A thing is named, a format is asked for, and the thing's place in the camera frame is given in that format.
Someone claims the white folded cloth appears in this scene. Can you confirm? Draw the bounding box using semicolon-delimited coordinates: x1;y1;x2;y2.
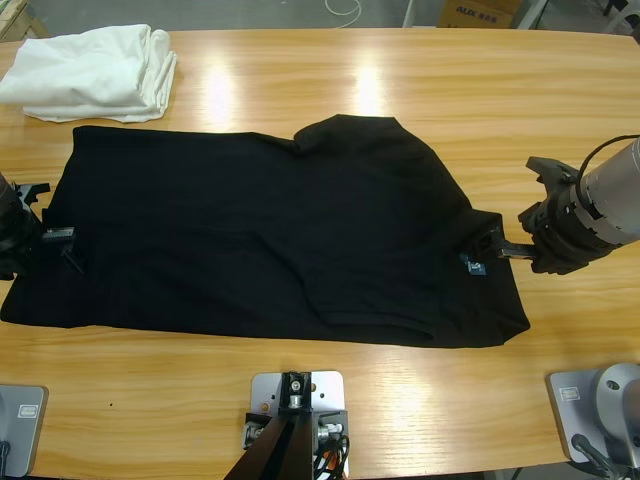
0;23;179;124

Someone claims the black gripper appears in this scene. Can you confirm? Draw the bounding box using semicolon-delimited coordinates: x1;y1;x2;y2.
0;187;89;281
478;192;624;276

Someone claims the dark camera post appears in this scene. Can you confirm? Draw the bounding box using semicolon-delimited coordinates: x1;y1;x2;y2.
222;369;315;480

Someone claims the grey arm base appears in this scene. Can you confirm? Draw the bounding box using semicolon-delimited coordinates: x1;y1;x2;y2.
0;383;50;479
545;362;640;466

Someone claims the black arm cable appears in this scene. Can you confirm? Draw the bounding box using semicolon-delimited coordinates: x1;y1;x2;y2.
573;132;640;197

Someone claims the white floor cable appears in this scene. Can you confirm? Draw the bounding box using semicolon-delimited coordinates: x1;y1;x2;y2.
324;0;362;24

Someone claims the black Unitree polo shirt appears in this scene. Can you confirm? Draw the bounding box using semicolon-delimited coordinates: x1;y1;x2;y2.
0;113;531;350

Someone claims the black cable at mount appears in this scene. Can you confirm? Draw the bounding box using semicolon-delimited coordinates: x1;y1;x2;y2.
312;433;352;480

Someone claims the white mount block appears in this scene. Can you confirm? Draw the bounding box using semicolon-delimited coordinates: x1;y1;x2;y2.
249;369;350;480

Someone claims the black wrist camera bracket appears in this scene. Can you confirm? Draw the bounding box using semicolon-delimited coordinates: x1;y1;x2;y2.
13;181;52;207
525;155;582;202

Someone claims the wooden pallet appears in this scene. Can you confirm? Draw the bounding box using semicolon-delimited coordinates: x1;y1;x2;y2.
0;0;51;44

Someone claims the silver connector plug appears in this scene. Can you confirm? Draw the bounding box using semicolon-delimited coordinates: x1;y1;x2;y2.
242;421;267;450
317;422;346;444

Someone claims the orange cable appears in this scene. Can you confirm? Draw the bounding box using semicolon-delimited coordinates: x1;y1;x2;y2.
313;446;351;480

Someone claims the grey metal leg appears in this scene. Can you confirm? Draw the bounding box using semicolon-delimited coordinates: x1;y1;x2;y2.
514;0;546;30

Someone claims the AUX cardboard box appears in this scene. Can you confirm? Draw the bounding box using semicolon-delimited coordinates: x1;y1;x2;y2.
437;0;516;29

